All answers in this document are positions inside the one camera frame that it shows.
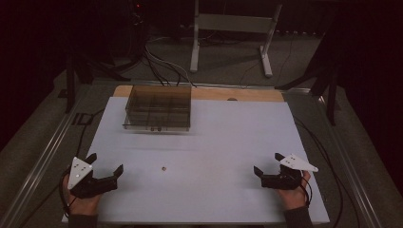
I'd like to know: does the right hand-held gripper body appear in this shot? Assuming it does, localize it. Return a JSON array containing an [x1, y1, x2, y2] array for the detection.
[[260, 153, 319, 191]]

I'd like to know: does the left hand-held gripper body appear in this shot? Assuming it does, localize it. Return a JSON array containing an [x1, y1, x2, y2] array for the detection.
[[67, 156, 119, 200]]

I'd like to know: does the person's left hand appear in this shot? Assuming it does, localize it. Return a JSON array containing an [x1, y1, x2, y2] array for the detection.
[[61, 173, 103, 217]]

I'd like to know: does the person's right hand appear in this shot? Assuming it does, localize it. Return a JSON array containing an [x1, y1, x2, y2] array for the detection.
[[275, 170, 313, 212]]

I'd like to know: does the white table mat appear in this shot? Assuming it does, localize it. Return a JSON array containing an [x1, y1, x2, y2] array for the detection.
[[61, 96, 331, 226]]

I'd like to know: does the clear plastic compartment box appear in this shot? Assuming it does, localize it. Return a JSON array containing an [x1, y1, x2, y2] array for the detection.
[[122, 84, 193, 133]]

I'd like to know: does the black tripod stand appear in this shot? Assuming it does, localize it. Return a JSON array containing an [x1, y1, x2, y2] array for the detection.
[[64, 37, 131, 114], [274, 31, 341, 127]]

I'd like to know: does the dark equipment with red light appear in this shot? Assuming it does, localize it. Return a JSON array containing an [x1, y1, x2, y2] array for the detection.
[[126, 0, 148, 63]]

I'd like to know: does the white metal stand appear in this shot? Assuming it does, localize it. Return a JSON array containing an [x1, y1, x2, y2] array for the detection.
[[189, 0, 283, 79]]

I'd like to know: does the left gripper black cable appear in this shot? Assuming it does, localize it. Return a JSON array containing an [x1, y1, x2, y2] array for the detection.
[[59, 168, 79, 219]]

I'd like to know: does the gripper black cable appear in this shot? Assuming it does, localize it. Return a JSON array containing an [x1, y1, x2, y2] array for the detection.
[[59, 168, 79, 219], [297, 176, 314, 207]]

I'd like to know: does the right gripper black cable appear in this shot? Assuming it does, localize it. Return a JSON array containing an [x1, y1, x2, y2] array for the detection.
[[297, 176, 314, 207]]

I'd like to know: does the long black floor cable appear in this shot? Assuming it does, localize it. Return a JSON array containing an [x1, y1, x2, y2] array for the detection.
[[293, 115, 346, 228]]

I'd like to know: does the aluminium floor rail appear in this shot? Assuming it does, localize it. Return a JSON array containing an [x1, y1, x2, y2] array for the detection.
[[0, 94, 84, 228], [317, 94, 386, 228]]

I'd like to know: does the bundle of floor cables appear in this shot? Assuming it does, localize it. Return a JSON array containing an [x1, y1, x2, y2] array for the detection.
[[142, 35, 198, 88]]

